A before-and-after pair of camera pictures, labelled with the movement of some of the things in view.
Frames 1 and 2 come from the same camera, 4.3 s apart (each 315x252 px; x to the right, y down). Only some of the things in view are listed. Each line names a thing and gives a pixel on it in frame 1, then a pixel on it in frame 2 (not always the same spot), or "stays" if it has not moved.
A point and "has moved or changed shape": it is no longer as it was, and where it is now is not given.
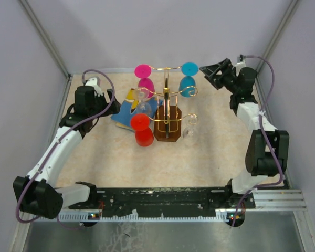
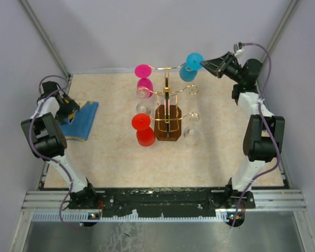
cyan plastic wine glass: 187,82 has moved or changed shape
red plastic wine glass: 144,134 stays
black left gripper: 114,108 → 72,106
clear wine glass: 143,107 stays
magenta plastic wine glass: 144,71 stays
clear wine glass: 190,134 stays
